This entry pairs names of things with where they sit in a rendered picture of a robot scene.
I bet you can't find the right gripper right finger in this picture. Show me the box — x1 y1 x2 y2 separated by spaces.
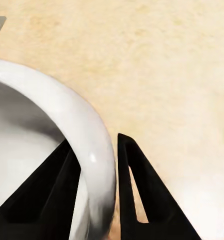
117 133 202 240

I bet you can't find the coffee cup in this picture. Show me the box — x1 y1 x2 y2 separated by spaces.
0 59 117 240

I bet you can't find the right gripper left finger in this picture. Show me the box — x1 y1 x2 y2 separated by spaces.
0 139 81 240

